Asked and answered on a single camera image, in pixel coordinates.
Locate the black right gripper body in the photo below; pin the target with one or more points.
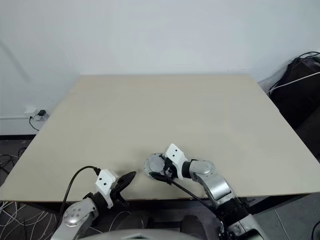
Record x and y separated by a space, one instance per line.
168 171

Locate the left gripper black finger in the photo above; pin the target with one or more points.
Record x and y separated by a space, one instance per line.
128 176
123 185

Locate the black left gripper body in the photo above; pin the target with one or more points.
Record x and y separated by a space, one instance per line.
116 192

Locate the silver motor lid with circuit board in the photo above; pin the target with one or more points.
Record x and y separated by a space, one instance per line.
155 163

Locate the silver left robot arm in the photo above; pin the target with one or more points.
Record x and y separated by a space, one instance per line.
77 215

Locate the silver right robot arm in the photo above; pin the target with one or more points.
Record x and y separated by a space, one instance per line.
215 185

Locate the dark rounded shape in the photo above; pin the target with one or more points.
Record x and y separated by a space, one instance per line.
127 221

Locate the black plug adapter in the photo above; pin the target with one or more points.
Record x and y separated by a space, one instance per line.
41 113

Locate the black bag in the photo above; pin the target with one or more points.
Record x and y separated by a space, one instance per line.
297 100

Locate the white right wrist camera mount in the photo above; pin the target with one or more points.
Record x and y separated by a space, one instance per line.
175 155

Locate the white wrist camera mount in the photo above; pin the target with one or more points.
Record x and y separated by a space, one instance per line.
106 182
175 155

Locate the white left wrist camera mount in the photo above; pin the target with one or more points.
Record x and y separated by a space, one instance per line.
106 182

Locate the black table frame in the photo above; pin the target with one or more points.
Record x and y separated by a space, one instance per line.
280 202

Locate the white wall power socket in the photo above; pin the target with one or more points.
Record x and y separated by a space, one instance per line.
31 111

